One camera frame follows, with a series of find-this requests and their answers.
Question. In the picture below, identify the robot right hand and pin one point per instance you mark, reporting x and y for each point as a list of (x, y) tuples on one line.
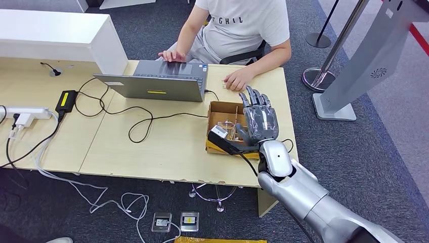
[(261, 122)]

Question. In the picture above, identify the person's right hand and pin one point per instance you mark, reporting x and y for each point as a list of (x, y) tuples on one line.
[(172, 56)]

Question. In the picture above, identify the person's left hand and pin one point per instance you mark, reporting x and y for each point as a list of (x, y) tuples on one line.
[(239, 79)]

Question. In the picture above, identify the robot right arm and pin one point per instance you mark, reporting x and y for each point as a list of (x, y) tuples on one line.
[(301, 194)]

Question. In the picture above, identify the person's right forearm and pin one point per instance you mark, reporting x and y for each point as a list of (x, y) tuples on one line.
[(186, 38)]

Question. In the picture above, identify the person's left forearm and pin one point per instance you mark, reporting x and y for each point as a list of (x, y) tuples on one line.
[(271, 62)]

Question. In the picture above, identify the person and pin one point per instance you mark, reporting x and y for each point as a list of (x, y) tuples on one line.
[(244, 30)]

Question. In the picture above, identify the grey laptop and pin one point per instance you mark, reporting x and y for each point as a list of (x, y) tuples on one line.
[(157, 86)]

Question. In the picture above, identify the cardboard organizer box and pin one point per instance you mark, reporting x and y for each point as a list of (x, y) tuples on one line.
[(221, 109)]

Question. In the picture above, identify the crumpled yellow tape strip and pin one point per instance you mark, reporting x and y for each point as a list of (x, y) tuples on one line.
[(218, 149)]

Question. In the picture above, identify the white flat board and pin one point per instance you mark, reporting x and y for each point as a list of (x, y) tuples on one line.
[(125, 3)]

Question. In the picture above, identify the wooden desk leg panel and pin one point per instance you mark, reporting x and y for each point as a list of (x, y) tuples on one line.
[(266, 204)]

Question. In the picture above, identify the chrome stool base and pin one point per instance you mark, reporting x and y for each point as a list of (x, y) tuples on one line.
[(220, 208)]

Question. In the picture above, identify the black power adapter yellow label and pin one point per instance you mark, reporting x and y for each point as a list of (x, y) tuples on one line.
[(66, 100)]

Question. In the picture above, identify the silver kiosk stand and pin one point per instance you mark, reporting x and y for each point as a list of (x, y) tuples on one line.
[(363, 67)]

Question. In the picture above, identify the floor socket with yellow label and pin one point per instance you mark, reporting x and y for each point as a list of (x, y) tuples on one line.
[(189, 221)]

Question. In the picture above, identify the white reception counter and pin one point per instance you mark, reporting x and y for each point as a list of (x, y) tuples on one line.
[(50, 28)]

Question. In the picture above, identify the yellow floor tape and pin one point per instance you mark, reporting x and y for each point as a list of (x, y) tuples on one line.
[(218, 240)]

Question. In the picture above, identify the floor socket with white plug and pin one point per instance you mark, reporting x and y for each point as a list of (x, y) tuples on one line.
[(161, 222)]

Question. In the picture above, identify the white cabinet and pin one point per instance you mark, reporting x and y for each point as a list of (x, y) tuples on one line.
[(40, 4)]

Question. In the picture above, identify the white power strip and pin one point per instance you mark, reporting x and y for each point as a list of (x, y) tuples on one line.
[(28, 112)]

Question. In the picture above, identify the white plug-in charger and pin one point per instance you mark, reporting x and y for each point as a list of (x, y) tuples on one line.
[(23, 120)]

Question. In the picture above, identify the red barrier belt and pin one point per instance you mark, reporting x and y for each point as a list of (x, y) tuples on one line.
[(420, 38)]

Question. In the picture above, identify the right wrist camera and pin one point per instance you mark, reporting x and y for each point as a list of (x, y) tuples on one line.
[(218, 130)]

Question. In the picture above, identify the chrome stanchion post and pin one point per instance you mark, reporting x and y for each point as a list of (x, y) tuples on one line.
[(318, 79)]

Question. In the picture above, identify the black stanchion post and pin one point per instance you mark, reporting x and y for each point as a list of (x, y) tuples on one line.
[(317, 40)]

